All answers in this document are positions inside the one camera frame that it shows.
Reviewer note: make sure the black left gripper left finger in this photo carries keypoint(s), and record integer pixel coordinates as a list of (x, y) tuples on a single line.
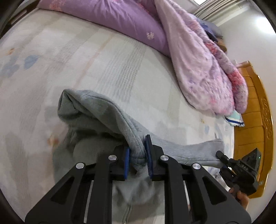
[(84, 194)]

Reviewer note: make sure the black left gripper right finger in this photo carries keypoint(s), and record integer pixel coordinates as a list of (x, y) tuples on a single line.
[(192, 195)]

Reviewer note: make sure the grey hooded sweatshirt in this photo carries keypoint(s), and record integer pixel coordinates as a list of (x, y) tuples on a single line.
[(93, 124)]

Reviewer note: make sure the dark clothes pile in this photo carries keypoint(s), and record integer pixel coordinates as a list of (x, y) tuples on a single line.
[(214, 33)]

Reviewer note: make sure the right hand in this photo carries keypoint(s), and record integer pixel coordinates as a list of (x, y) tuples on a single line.
[(243, 198)]

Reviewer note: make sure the wooden headboard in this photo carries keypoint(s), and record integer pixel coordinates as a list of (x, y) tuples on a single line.
[(258, 129)]

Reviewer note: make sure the teal striped pillow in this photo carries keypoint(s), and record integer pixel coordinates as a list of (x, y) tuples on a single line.
[(235, 119)]

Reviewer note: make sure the purple floral quilt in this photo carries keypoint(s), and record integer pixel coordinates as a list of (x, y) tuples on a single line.
[(206, 76)]

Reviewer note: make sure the patterned white bed sheet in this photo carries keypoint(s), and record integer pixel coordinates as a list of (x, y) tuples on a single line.
[(47, 52)]

